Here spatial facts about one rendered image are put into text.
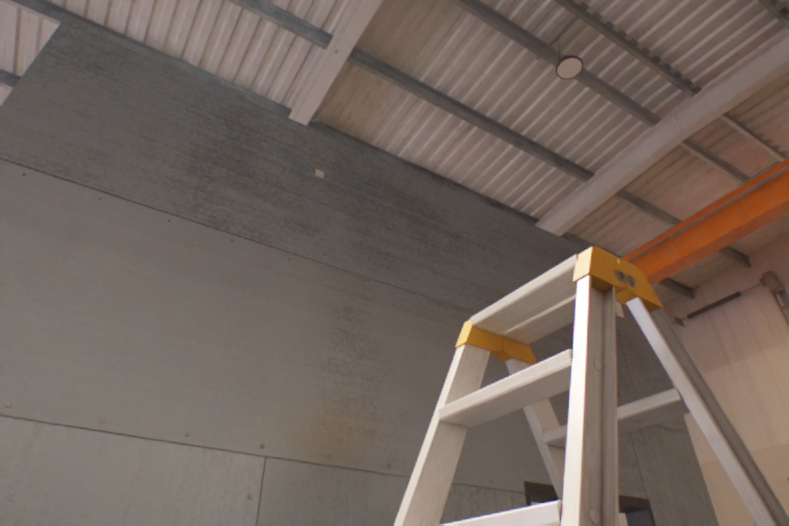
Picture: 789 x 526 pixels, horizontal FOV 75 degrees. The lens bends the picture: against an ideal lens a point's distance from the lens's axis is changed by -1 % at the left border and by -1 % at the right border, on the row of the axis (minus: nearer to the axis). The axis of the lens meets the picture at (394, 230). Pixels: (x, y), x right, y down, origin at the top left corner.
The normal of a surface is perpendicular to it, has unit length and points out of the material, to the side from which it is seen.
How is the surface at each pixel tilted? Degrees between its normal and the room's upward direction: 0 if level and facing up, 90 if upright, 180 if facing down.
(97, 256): 90
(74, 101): 90
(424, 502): 92
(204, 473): 90
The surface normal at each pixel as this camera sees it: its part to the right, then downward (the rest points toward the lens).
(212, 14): 0.04, 0.76
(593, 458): 0.58, -0.53
